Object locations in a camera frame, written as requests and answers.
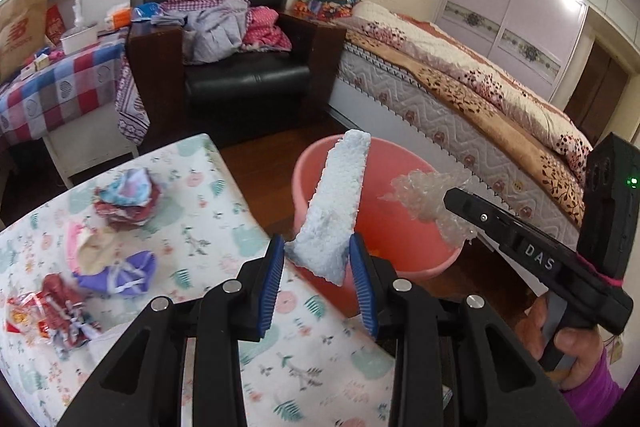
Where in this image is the clear bubble wrap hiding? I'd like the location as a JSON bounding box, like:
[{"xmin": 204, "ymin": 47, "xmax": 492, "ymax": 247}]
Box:
[{"xmin": 380, "ymin": 170, "xmax": 477, "ymax": 248}]

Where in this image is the red white paper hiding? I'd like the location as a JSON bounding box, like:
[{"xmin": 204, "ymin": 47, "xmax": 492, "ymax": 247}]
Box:
[{"xmin": 40, "ymin": 273, "xmax": 102, "ymax": 360}]

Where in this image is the purple wrapper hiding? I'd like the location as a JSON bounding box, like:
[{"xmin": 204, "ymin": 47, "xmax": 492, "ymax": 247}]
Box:
[{"xmin": 73, "ymin": 251, "xmax": 157, "ymax": 297}]

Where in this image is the red snack wrapper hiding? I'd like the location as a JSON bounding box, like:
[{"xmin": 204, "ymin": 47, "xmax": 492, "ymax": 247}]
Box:
[{"xmin": 4, "ymin": 293, "xmax": 50, "ymax": 341}]

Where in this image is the white foam sheet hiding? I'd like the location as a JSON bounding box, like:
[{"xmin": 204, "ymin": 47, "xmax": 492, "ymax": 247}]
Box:
[{"xmin": 285, "ymin": 130, "xmax": 371, "ymax": 286}]

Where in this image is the right hand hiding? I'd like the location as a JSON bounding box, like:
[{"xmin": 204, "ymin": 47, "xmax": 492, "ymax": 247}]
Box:
[{"xmin": 515, "ymin": 296, "xmax": 604, "ymax": 391}]

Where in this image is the floral beige blanket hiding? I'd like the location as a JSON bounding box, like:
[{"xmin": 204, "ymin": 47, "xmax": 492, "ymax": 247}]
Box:
[{"xmin": 335, "ymin": 1, "xmax": 592, "ymax": 228}]

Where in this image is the floral animal print tablecloth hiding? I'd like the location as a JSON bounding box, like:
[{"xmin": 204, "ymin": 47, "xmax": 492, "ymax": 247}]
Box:
[{"xmin": 1, "ymin": 135, "xmax": 394, "ymax": 426}]

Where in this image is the bed with quilted mattress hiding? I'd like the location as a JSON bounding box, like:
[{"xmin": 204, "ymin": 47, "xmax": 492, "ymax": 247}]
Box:
[{"xmin": 329, "ymin": 43, "xmax": 579, "ymax": 247}]

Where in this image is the lilac sliding wardrobe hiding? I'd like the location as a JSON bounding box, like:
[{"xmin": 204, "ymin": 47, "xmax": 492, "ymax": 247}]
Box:
[{"xmin": 437, "ymin": 0, "xmax": 589, "ymax": 101}]

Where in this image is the red pink patterned cloth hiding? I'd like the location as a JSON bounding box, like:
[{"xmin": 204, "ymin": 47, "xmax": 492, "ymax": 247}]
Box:
[{"xmin": 114, "ymin": 55, "xmax": 150, "ymax": 146}]

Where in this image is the black leather armchair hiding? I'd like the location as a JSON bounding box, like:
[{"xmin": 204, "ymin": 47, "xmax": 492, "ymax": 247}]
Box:
[{"xmin": 145, "ymin": 0, "xmax": 346, "ymax": 147}]

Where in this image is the pink red garment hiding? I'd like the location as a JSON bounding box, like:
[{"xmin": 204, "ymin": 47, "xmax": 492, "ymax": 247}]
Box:
[{"xmin": 241, "ymin": 6, "xmax": 292, "ymax": 52}]

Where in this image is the plaid checkered tablecloth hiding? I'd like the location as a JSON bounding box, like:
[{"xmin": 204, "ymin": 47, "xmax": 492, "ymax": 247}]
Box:
[{"xmin": 1, "ymin": 30, "xmax": 127, "ymax": 150}]

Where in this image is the dark wooden side cabinet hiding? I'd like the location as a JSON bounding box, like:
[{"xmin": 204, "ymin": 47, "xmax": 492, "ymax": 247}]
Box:
[{"xmin": 126, "ymin": 22, "xmax": 189, "ymax": 153}]

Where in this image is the grey lilac clothes pile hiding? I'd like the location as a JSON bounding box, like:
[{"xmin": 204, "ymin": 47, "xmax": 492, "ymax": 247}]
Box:
[{"xmin": 151, "ymin": 0, "xmax": 250, "ymax": 65}]

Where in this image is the white tissue box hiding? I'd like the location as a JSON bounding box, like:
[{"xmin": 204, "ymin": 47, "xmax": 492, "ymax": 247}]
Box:
[{"xmin": 61, "ymin": 24, "xmax": 98, "ymax": 56}]

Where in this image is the orange box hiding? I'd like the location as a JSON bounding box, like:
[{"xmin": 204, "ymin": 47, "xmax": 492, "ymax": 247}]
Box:
[{"xmin": 104, "ymin": 3, "xmax": 131, "ymax": 31}]

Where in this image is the red packet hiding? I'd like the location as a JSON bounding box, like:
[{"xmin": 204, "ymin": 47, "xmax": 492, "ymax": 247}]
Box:
[{"xmin": 46, "ymin": 4, "xmax": 66, "ymax": 46}]

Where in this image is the blue packet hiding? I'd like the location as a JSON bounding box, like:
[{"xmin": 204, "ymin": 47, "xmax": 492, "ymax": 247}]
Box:
[{"xmin": 130, "ymin": 2, "xmax": 162, "ymax": 23}]

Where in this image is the brown New Balance paper bag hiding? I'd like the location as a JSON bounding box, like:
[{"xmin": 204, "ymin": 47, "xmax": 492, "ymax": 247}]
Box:
[{"xmin": 1, "ymin": 0, "xmax": 48, "ymax": 82}]

